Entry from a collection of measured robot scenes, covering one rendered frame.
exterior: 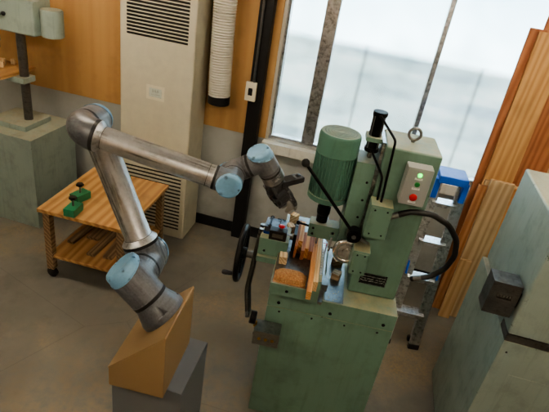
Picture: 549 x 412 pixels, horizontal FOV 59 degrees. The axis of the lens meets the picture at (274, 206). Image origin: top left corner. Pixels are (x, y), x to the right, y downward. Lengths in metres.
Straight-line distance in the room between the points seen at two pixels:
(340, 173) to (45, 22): 2.26
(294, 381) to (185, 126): 1.83
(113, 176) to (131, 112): 1.65
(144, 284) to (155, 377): 0.35
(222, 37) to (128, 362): 2.12
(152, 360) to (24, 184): 2.27
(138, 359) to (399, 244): 1.15
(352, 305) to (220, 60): 1.87
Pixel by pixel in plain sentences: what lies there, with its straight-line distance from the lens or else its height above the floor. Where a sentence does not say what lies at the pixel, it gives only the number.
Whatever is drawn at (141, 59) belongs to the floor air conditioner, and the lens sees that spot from 3.46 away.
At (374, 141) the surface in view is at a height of 1.51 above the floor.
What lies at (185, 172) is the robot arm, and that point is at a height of 1.40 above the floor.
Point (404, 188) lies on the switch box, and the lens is 1.97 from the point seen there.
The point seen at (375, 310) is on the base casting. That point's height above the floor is 0.80.
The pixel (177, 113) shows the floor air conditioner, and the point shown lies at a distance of 3.45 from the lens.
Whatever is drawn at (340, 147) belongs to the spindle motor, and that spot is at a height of 1.47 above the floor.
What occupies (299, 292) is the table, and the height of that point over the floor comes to 0.88.
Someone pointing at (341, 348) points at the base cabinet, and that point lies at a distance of 2.39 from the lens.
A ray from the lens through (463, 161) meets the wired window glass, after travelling 3.65.
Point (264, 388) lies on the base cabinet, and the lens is 2.64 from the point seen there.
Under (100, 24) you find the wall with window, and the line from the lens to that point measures 3.90.
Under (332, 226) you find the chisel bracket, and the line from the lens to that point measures 2.22.
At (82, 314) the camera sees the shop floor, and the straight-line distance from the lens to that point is 3.26.
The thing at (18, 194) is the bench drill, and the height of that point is 0.24.
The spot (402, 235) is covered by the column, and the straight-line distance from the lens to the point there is 2.15.
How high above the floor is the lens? 2.18
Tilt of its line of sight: 29 degrees down
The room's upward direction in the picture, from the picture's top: 10 degrees clockwise
